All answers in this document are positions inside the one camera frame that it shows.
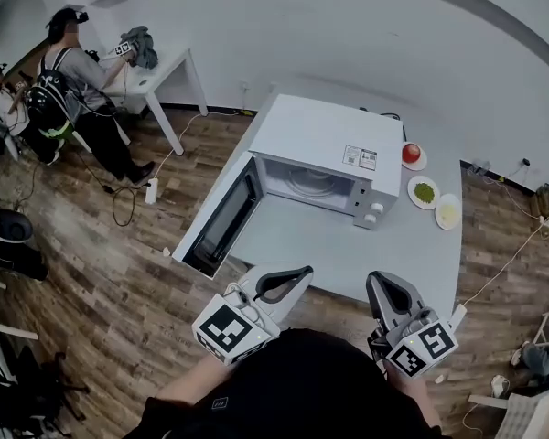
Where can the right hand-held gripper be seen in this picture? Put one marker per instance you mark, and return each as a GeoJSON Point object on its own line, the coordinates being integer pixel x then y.
{"type": "Point", "coordinates": [421, 348]}

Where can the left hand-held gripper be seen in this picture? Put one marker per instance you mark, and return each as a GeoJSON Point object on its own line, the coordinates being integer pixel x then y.
{"type": "Point", "coordinates": [231, 329]}

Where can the white microwave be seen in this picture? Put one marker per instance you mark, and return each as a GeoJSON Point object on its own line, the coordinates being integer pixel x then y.
{"type": "Point", "coordinates": [325, 126]}

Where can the person's right forearm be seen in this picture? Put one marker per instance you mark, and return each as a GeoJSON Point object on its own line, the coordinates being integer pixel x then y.
{"type": "Point", "coordinates": [418, 400]}

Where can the person's left forearm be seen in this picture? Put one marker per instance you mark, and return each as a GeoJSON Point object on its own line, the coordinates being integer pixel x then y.
{"type": "Point", "coordinates": [192, 384]}

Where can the plate of yellow food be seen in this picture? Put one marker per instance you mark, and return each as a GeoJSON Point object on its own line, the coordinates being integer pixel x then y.
{"type": "Point", "coordinates": [448, 212]}

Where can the plate of green food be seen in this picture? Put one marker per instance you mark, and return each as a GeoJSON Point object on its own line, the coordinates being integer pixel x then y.
{"type": "Point", "coordinates": [423, 192]}

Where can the white square table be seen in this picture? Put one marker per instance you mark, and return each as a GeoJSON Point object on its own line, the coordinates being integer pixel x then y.
{"type": "Point", "coordinates": [393, 254]}

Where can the white power strip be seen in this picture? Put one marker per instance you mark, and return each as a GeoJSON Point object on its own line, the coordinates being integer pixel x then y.
{"type": "Point", "coordinates": [458, 317]}
{"type": "Point", "coordinates": [152, 190]}

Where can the person's black shirt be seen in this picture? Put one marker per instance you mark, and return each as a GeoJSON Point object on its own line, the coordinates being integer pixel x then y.
{"type": "Point", "coordinates": [293, 382]}

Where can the small white plate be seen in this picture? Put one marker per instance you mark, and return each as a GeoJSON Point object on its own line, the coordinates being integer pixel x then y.
{"type": "Point", "coordinates": [418, 165]}

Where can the red round fruit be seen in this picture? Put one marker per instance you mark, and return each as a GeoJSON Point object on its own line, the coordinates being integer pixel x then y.
{"type": "Point", "coordinates": [411, 153]}

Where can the checkered cloth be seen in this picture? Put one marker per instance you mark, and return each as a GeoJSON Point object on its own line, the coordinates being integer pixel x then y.
{"type": "Point", "coordinates": [530, 414]}

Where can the white side table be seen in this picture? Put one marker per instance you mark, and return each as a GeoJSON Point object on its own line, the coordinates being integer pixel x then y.
{"type": "Point", "coordinates": [169, 69]}

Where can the black office chair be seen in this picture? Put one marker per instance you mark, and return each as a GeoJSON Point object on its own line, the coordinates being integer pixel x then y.
{"type": "Point", "coordinates": [32, 396]}

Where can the grey cloth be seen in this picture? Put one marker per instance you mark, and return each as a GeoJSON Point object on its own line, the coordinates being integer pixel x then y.
{"type": "Point", "coordinates": [142, 46]}

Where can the black backpack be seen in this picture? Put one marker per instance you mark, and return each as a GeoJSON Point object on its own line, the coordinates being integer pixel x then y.
{"type": "Point", "coordinates": [50, 103]}

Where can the black wall plug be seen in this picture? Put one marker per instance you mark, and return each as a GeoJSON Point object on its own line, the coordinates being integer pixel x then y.
{"type": "Point", "coordinates": [526, 162]}

